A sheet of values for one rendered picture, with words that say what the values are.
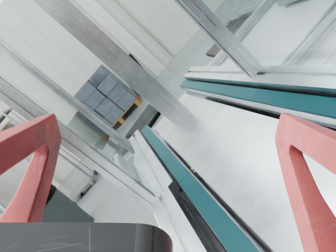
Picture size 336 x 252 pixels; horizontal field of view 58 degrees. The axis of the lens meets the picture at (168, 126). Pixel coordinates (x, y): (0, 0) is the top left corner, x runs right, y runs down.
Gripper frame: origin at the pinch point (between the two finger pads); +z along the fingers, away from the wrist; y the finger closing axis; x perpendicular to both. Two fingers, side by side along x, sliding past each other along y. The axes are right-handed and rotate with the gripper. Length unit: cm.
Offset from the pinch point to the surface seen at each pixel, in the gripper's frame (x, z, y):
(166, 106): 39, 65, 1
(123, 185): 40, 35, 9
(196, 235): 27.4, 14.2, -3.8
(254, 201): 25.8, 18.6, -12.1
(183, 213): 30.1, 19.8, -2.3
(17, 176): 559, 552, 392
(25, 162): 514, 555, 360
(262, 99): 19.9, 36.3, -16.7
